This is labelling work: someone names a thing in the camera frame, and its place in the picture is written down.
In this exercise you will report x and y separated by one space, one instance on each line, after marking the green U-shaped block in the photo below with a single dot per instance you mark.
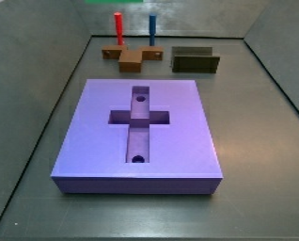
114 1

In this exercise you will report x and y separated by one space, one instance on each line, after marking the purple board with cross slot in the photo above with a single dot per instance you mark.
138 140

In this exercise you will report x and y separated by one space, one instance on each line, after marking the brown T-shaped block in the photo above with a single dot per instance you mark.
130 58

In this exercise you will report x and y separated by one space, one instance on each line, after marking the dark olive block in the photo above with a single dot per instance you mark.
194 59

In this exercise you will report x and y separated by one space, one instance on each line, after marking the red peg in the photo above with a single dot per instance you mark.
120 27

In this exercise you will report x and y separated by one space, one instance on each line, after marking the blue peg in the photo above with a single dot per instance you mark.
153 29

